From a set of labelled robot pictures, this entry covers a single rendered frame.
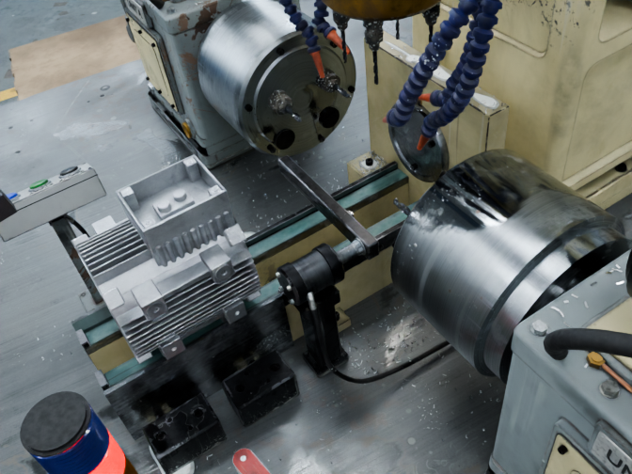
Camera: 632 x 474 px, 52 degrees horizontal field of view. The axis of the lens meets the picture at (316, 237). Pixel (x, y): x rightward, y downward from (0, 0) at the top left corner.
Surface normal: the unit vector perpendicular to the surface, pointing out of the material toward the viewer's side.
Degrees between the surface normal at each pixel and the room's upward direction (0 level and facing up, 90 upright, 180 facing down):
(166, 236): 90
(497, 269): 39
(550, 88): 90
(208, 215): 90
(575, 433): 0
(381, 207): 90
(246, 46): 32
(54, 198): 66
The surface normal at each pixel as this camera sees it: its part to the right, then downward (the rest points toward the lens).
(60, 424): -0.11, -0.69
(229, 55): -0.65, -0.20
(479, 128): -0.84, 0.45
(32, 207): 0.44, 0.23
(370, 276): 0.54, 0.56
